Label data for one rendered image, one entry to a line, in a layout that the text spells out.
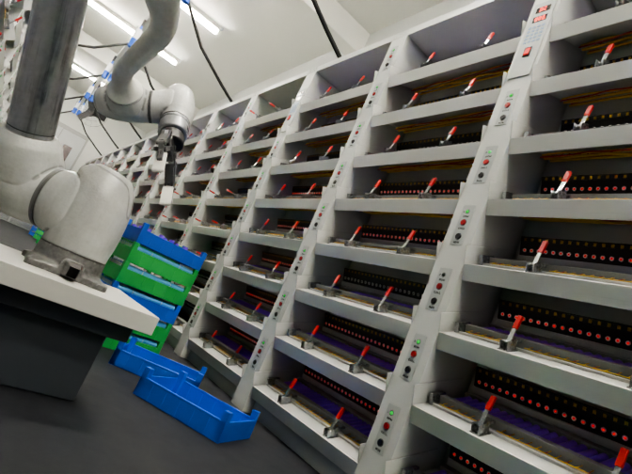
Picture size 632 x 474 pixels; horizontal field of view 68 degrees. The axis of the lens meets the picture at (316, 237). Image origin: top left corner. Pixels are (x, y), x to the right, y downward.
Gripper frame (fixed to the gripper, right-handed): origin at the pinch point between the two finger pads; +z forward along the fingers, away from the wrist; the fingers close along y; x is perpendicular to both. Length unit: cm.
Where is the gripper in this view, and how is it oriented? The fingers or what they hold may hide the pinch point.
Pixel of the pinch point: (162, 185)
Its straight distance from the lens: 136.0
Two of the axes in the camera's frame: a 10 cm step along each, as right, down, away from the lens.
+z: 0.4, 8.1, -5.9
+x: -9.9, -0.4, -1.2
